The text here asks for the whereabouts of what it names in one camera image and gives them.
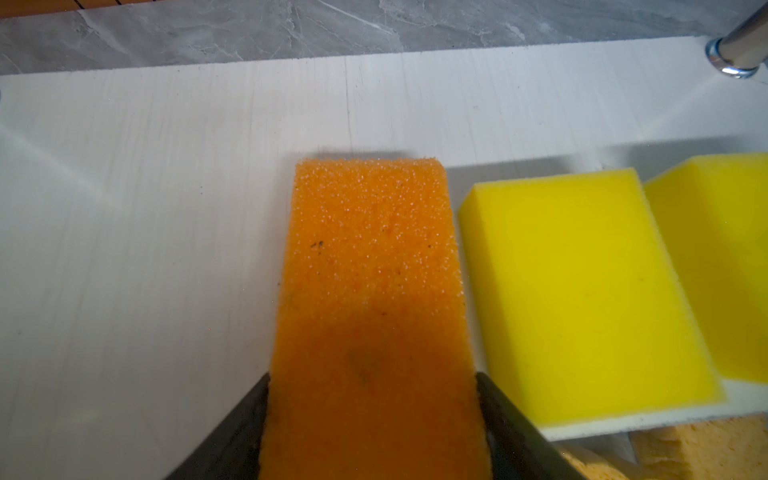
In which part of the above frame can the yellow sponge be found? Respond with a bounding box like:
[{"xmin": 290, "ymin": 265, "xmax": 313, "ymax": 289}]
[
  {"xmin": 644, "ymin": 153, "xmax": 767, "ymax": 383},
  {"xmin": 458, "ymin": 169, "xmax": 725, "ymax": 428}
]

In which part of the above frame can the tan cellulose sponge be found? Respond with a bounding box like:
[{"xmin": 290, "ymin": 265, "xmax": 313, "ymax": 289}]
[
  {"xmin": 555, "ymin": 442, "xmax": 638, "ymax": 480},
  {"xmin": 630, "ymin": 414, "xmax": 767, "ymax": 479}
]

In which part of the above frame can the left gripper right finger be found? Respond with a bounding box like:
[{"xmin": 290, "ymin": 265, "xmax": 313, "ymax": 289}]
[{"xmin": 475, "ymin": 372, "xmax": 584, "ymax": 480}]

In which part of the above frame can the orange sponge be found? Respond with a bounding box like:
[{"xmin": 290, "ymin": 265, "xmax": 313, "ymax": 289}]
[{"xmin": 259, "ymin": 159, "xmax": 492, "ymax": 479}]

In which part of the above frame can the white two-tier shelf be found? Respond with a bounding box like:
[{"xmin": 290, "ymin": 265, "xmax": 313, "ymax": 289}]
[{"xmin": 1, "ymin": 1, "xmax": 767, "ymax": 479}]

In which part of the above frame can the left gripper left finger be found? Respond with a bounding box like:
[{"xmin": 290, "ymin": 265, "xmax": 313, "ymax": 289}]
[{"xmin": 166, "ymin": 373, "xmax": 270, "ymax": 480}]

